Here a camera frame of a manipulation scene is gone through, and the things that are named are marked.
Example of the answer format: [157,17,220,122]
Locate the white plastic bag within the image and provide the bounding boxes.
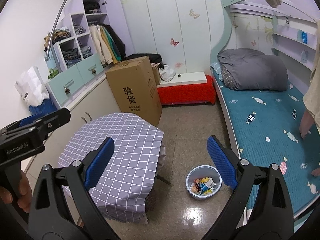
[159,64,176,82]

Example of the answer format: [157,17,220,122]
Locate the teal bed mattress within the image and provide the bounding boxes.
[210,64,319,217]

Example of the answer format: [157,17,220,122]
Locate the person's left hand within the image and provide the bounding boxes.
[0,170,32,213]

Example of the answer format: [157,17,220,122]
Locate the white paper bag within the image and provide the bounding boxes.
[15,67,49,107]

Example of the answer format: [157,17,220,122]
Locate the lilac open shelf unit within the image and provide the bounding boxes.
[56,0,135,56]

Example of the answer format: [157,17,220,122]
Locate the mint drawer unit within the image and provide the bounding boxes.
[46,53,104,109]

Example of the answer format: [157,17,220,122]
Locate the blue shopping bag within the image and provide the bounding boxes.
[29,98,57,116]

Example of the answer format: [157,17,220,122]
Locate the light blue trash bin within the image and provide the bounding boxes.
[185,165,222,200]

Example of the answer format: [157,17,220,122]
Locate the grey checked tablecloth table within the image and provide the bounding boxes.
[57,113,165,224]

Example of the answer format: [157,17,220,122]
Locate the red and white bench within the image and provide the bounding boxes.
[157,75,216,106]

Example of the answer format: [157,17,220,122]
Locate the cream base cabinet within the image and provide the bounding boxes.
[21,74,120,183]

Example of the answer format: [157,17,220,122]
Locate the tall brown cardboard box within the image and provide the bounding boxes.
[106,56,162,126]

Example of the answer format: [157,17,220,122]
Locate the hanging clothes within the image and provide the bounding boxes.
[89,24,126,65]

